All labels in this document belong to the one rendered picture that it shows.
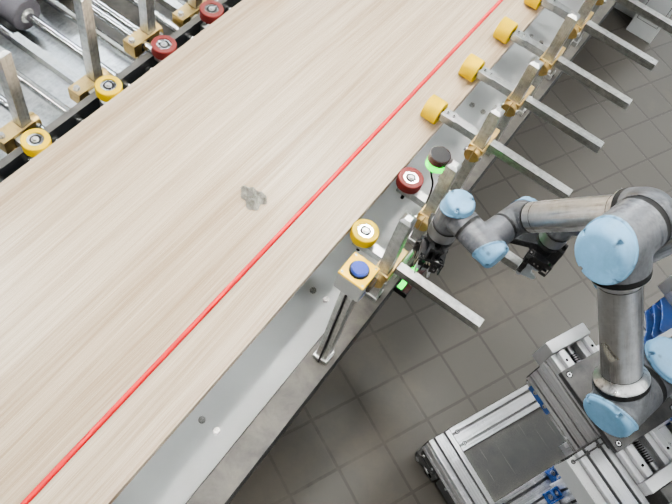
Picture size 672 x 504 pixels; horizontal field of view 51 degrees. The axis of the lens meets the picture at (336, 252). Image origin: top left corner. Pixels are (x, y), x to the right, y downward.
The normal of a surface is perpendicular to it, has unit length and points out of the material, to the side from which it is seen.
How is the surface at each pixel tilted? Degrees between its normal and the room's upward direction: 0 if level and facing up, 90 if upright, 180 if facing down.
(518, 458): 0
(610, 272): 84
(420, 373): 0
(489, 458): 0
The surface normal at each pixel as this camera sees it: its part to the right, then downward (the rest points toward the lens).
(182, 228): 0.17, -0.49
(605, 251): -0.79, 0.36
